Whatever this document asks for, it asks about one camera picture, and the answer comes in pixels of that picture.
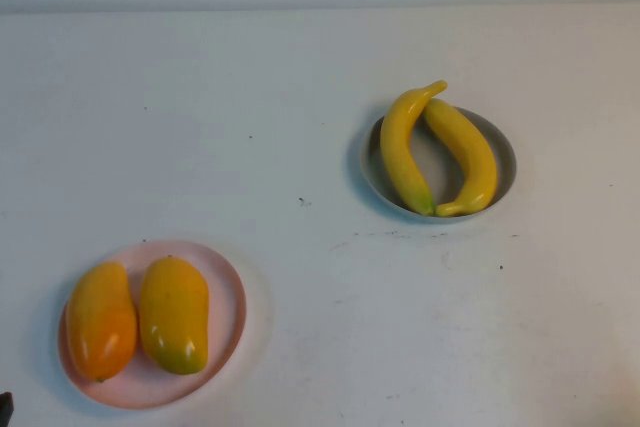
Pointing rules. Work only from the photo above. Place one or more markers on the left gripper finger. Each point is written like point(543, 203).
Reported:
point(4, 406)

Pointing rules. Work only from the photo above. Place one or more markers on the orange-red plastic mango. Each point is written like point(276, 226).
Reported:
point(100, 327)

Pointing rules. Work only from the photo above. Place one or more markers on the yellow-green plastic mango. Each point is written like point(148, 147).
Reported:
point(172, 317)

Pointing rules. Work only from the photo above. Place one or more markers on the yellow plastic banana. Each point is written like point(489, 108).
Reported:
point(400, 157)
point(475, 157)

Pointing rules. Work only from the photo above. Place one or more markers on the pink round plate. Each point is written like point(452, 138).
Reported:
point(225, 297)

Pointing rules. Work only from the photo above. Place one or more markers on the grey-blue round plate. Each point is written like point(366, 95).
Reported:
point(435, 167)

